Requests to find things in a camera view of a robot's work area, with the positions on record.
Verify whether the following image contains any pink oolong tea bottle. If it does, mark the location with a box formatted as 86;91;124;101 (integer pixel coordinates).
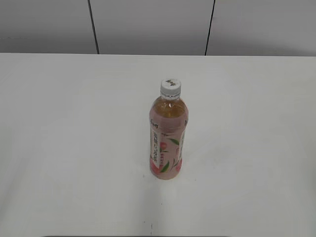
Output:
149;95;189;180

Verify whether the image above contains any white bottle cap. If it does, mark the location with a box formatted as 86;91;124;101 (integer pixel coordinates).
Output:
160;79;181;97

